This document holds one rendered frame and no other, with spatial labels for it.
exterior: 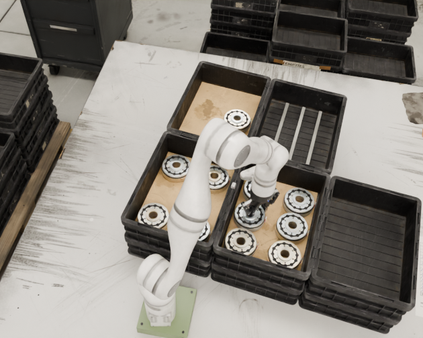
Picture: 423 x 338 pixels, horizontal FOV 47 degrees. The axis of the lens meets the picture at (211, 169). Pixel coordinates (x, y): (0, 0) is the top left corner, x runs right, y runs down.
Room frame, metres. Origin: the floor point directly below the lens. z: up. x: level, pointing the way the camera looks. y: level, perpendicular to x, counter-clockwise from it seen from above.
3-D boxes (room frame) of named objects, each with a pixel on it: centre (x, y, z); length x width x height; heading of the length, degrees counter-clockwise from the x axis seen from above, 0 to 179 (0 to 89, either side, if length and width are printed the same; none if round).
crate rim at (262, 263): (0.86, -0.21, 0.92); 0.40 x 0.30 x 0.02; 166
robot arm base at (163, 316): (0.57, 0.12, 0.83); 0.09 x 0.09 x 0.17; 5
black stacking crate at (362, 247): (0.79, -0.50, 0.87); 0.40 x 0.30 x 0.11; 166
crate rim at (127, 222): (0.93, 0.08, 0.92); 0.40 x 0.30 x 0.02; 166
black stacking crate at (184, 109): (1.32, -0.02, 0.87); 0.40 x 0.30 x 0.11; 166
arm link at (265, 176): (0.89, -0.17, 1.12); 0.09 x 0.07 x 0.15; 52
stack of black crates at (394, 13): (2.61, -0.93, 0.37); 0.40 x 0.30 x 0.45; 83
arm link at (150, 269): (0.56, 0.12, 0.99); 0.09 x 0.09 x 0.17; 56
